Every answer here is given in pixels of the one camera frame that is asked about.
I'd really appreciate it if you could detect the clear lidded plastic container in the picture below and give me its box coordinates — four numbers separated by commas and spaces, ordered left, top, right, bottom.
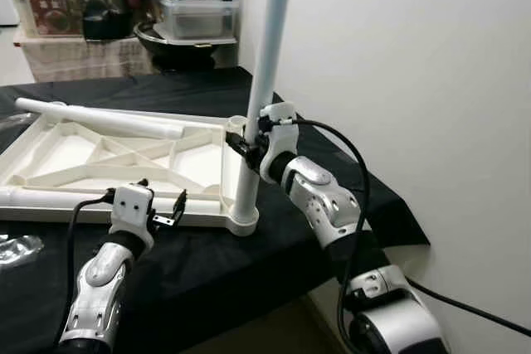
153, 0, 241, 41

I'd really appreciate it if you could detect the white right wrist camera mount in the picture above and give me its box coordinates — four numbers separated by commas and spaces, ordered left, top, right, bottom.
258, 102, 300, 182

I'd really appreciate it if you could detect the white plastic table leg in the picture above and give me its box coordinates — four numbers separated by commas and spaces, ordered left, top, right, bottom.
79, 105, 227, 128
15, 97, 188, 141
0, 187, 227, 212
230, 0, 291, 232

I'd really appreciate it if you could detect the black tablecloth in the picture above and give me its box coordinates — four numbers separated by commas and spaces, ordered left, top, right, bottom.
0, 65, 431, 354

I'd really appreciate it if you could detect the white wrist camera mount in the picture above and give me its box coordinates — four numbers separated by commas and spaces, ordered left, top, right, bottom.
110, 186, 157, 236
258, 102, 300, 182

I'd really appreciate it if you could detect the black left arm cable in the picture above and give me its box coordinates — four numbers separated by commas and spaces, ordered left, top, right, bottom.
54, 191, 117, 347

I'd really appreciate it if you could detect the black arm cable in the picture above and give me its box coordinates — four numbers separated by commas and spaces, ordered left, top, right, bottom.
54, 191, 117, 347
286, 118, 531, 354

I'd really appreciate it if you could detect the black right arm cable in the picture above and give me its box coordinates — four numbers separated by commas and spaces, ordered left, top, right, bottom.
286, 118, 531, 354

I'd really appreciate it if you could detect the beige patterned cloth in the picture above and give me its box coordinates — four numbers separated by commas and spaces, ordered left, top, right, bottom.
15, 35, 158, 83

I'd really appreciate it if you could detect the crumpled clear tape piece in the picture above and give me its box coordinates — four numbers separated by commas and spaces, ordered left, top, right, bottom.
0, 235, 44, 270

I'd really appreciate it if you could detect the white plastic table top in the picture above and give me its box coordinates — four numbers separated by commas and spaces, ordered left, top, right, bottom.
0, 114, 260, 235

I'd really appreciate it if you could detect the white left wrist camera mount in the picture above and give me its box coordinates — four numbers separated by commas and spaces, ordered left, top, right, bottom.
110, 186, 157, 236

